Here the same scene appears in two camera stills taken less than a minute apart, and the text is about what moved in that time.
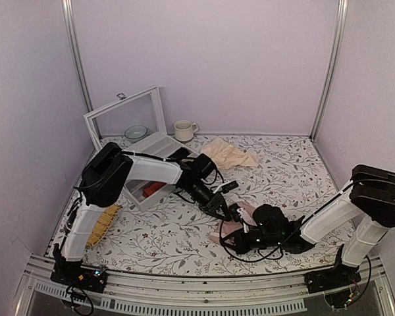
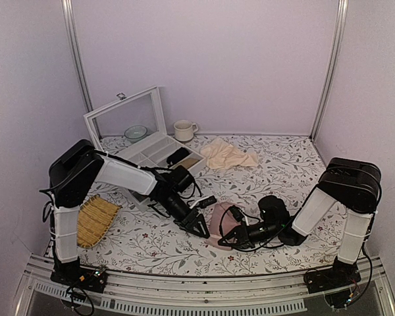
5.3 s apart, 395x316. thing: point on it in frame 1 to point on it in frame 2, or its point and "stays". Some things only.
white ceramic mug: (184, 130) stays
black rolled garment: (181, 152) stays
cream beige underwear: (225, 157) stays
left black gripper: (215, 205) to (191, 221)
